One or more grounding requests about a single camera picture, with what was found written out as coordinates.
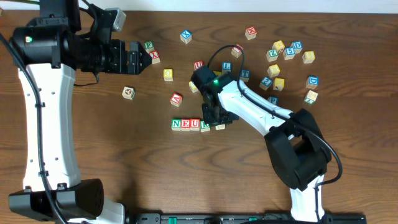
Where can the yellow block mid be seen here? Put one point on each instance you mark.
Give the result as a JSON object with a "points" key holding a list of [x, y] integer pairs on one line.
{"points": [[273, 70]]}

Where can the blue D block right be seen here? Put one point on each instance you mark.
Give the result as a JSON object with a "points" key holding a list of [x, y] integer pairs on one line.
{"points": [[312, 82]]}

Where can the green Z wooden block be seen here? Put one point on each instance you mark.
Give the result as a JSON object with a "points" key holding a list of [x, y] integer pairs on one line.
{"points": [[272, 55]]}

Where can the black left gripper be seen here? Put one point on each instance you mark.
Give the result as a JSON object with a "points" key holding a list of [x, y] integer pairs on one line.
{"points": [[128, 57]]}

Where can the green R wooden block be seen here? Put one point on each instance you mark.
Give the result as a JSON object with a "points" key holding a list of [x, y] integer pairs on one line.
{"points": [[204, 127]]}

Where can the yellow 8 wooden block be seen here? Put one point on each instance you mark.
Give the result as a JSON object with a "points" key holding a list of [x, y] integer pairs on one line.
{"points": [[308, 57]]}

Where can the red u block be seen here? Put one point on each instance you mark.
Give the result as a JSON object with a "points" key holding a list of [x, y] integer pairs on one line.
{"points": [[198, 64], [194, 124]]}

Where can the red X wooden block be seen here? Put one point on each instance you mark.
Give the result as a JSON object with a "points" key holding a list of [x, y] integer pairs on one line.
{"points": [[155, 57]]}

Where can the blue d block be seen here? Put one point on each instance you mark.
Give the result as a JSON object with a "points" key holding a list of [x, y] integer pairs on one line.
{"points": [[312, 82], [297, 46]]}

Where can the yellow block behind Z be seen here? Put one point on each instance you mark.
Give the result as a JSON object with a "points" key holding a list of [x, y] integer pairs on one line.
{"points": [[278, 46]]}

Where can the blue P wooden block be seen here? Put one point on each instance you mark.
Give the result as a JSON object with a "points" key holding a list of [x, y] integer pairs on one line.
{"points": [[273, 99]]}

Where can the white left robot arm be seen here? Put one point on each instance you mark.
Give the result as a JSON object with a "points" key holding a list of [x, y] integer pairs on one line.
{"points": [[48, 51]]}

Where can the yellow O wooden block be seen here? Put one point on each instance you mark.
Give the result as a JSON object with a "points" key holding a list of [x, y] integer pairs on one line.
{"points": [[168, 74]]}

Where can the green N wooden block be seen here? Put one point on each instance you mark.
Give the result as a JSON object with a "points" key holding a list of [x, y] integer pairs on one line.
{"points": [[176, 124]]}

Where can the yellow hammer wooden block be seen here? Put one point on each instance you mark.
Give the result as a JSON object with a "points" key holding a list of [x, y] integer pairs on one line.
{"points": [[279, 84]]}

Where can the yellow acorn wooden block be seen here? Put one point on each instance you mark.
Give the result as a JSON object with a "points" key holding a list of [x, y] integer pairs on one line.
{"points": [[192, 87]]}

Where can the blue X wooden block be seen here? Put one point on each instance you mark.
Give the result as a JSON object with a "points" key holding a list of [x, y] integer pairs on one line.
{"points": [[186, 36]]}

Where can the red block far back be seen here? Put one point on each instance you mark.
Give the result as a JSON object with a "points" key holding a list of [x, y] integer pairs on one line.
{"points": [[250, 33]]}

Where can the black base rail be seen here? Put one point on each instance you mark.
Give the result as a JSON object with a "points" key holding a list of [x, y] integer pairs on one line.
{"points": [[278, 218]]}

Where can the green white Z block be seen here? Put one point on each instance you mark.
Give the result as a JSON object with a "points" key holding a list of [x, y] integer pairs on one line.
{"points": [[311, 97]]}

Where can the blue L wooden block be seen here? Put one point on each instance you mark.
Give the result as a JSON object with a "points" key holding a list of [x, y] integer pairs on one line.
{"points": [[226, 67]]}

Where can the soccer ball O wooden block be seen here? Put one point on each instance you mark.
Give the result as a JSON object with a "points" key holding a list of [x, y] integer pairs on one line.
{"points": [[128, 93]]}

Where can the blue 5 wooden block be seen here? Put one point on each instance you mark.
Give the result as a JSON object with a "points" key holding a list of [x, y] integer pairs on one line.
{"points": [[288, 53]]}

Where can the red E wooden block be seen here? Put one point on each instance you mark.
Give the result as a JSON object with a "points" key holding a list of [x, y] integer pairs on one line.
{"points": [[185, 124]]}

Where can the blue 2 wooden block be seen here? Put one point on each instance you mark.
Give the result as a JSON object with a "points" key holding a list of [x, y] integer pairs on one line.
{"points": [[265, 83]]}

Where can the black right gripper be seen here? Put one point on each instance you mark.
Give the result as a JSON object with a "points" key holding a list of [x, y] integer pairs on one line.
{"points": [[217, 115]]}

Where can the blue D block upper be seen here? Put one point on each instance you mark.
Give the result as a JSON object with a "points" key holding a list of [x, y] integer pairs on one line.
{"points": [[297, 46]]}

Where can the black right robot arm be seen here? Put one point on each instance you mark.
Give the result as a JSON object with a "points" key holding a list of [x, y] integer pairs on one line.
{"points": [[298, 152]]}

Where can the red i block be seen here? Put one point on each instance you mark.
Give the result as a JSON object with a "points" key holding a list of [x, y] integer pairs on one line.
{"points": [[220, 127], [237, 50]]}

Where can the green F wooden block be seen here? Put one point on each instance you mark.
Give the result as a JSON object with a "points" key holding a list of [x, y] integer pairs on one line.
{"points": [[149, 46]]}

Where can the red A wooden block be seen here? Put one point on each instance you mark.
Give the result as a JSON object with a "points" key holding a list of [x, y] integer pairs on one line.
{"points": [[176, 99]]}

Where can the blue T wooden block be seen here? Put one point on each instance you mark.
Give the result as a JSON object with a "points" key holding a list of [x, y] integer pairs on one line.
{"points": [[245, 75]]}

